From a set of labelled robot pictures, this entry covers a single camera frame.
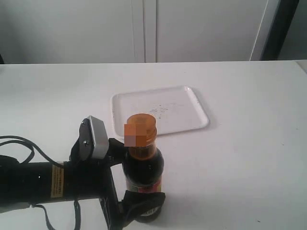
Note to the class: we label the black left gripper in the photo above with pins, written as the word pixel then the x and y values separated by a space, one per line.
pixel 93 179

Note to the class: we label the dark soy sauce bottle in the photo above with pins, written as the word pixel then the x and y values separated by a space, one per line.
pixel 144 164

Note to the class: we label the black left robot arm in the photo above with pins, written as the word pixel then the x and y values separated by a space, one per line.
pixel 32 184

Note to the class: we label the white rectangular plastic tray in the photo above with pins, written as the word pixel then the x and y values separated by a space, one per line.
pixel 176 109

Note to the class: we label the dark door frame post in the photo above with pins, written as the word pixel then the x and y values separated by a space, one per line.
pixel 279 28

